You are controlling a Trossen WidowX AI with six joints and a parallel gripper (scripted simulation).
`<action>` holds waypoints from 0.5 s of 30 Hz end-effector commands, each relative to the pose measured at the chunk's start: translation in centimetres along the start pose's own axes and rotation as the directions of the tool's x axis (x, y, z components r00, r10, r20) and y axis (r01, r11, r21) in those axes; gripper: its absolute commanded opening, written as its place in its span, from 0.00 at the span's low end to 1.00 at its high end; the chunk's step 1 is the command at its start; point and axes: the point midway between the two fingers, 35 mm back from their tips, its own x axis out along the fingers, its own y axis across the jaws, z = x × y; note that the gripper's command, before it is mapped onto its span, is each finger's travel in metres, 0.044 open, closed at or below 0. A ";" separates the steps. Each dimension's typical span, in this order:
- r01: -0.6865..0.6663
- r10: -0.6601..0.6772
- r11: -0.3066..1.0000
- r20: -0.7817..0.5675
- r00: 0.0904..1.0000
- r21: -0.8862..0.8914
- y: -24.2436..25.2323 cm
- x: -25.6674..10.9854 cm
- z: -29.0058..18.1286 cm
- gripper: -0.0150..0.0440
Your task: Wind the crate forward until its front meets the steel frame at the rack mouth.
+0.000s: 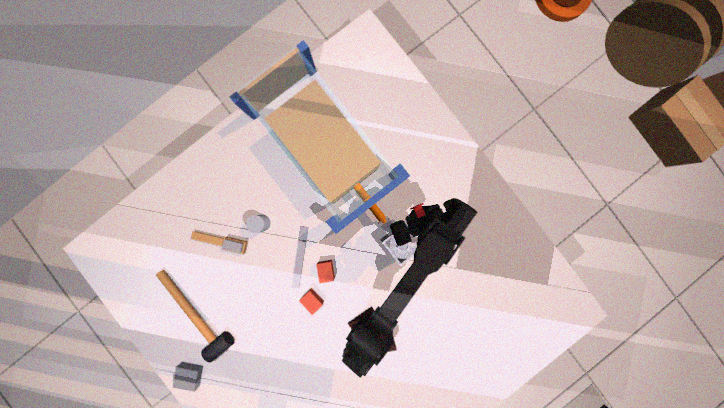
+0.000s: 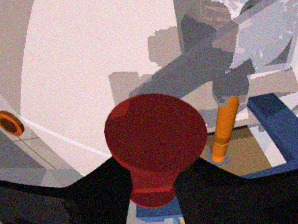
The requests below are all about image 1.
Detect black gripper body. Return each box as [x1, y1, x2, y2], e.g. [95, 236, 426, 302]
[390, 198, 455, 246]

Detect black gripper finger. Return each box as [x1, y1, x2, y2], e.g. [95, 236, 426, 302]
[422, 204, 440, 215]
[405, 210, 417, 225]

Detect grey cylinder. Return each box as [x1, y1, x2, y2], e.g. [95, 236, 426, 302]
[247, 215, 270, 233]

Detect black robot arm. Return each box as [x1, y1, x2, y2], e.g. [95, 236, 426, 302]
[342, 198, 477, 378]

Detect wooden-handled mallet with black head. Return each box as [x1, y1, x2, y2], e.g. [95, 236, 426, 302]
[156, 270, 235, 362]

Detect orange-red cube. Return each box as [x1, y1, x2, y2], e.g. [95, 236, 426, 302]
[316, 260, 335, 283]
[299, 288, 324, 314]

